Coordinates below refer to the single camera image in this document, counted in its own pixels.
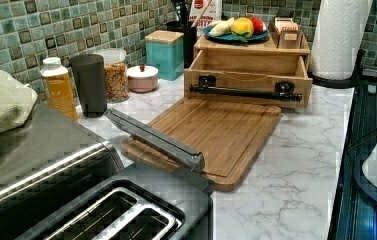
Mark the orange bottle white cap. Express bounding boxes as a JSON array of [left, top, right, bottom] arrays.
[[41, 57, 78, 122]]

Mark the black utensil holder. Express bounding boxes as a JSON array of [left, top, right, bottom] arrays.
[[165, 21, 197, 68]]

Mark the pink white lidded bowl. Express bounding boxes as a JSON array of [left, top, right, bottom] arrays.
[[127, 65, 158, 93]]

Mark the bamboo cutting board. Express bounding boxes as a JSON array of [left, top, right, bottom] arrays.
[[120, 97, 283, 193]]

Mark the stainless toaster oven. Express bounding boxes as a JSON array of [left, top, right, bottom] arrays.
[[0, 102, 206, 231]]

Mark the wooden drawer with black handle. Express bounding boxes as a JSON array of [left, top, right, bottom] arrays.
[[184, 49, 312, 109]]

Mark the black cylinder cup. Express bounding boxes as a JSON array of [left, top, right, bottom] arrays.
[[70, 54, 107, 118]]

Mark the plush lemon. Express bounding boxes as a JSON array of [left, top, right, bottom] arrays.
[[231, 17, 254, 38]]

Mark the paper towel roll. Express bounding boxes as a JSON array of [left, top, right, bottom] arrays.
[[310, 0, 373, 80]]

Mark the blue plate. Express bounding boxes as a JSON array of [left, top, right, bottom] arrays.
[[203, 27, 269, 43]]

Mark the red white food box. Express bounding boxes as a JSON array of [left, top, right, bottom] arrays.
[[189, 0, 222, 28]]

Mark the cream folded towel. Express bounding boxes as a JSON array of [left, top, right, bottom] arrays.
[[0, 70, 37, 133]]

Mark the wooden box holder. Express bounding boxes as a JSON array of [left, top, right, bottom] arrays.
[[270, 17, 302, 49]]

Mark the teal canister with wooden lid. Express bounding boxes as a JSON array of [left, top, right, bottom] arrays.
[[145, 30, 184, 81]]

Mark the black slot toaster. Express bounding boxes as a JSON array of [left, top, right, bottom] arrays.
[[16, 164, 213, 240]]

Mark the wooden spoon handle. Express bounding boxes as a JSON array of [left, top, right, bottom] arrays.
[[191, 0, 212, 27]]

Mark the plush banana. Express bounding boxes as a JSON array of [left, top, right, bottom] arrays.
[[209, 17, 234, 36]]

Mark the clear cereal jar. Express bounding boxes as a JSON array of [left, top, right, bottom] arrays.
[[95, 48, 129, 102]]

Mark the wooden drawer cabinet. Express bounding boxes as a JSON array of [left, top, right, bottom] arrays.
[[194, 36, 310, 68]]

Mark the black paper towel stand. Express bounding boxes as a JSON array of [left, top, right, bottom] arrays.
[[308, 49, 365, 89]]

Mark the plush watermelon slice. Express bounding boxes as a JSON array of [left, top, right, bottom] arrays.
[[250, 17, 267, 34]]

